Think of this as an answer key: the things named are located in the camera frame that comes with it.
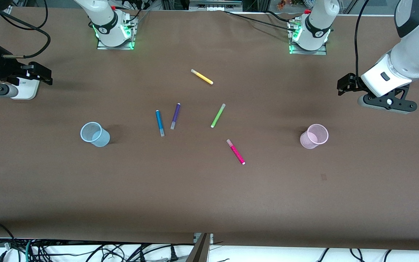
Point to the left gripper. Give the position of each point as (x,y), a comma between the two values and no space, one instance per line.
(348,83)

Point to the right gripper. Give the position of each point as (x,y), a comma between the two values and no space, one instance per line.
(7,68)

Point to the pink marker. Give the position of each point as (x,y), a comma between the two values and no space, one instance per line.
(236,152)

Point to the blue marker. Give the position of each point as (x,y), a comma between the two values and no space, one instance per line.
(159,122)

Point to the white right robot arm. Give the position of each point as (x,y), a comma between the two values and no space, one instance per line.
(104,18)

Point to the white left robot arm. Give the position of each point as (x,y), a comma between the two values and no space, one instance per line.
(416,47)

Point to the white desk lamp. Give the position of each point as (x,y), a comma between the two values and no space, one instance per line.
(27,92)

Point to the translucent pink plastic cup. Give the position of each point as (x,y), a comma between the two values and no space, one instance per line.
(306,142)

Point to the translucent blue plastic cup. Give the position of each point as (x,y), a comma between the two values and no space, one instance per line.
(102,140)

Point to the orange small background object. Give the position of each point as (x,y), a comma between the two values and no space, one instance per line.
(281,4)

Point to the green marker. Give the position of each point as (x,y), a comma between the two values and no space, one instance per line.
(218,115)

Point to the purple marker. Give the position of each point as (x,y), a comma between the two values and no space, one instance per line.
(175,114)

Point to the yellow marker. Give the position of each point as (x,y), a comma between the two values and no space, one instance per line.
(202,76)

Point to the aluminium table leg profile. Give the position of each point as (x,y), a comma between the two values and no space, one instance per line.
(200,251)

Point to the black power plug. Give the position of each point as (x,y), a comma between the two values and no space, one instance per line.
(174,254)

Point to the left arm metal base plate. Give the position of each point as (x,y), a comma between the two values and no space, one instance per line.
(292,49)

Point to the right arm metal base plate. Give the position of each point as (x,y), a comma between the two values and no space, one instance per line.
(131,36)

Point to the aluminium frame rail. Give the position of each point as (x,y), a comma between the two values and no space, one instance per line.
(215,4)

